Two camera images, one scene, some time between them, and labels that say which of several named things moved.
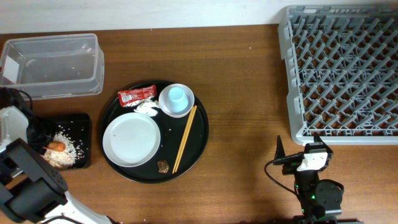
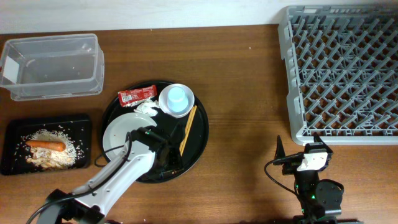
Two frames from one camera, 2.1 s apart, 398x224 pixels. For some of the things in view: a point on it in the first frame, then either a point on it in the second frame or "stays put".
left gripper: [51, 130] to [177, 163]
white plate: [131, 140] stays put
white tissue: [146, 107] stays put
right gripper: [291, 165] stays put
